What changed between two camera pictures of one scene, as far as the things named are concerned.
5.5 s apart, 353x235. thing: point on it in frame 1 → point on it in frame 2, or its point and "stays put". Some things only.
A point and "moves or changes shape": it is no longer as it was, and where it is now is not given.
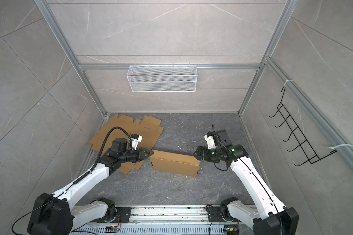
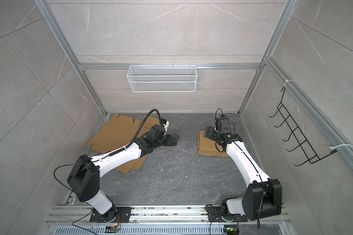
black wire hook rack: (312, 156) stays put
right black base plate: (215, 215) stays put
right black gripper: (205, 156) → (209, 131)
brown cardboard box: (184, 164) moves or changes shape
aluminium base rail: (169, 215) stays put
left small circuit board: (111, 229) stays put
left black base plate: (125, 212) stays put
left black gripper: (141, 153) → (170, 141)
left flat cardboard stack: (148, 128) stays put
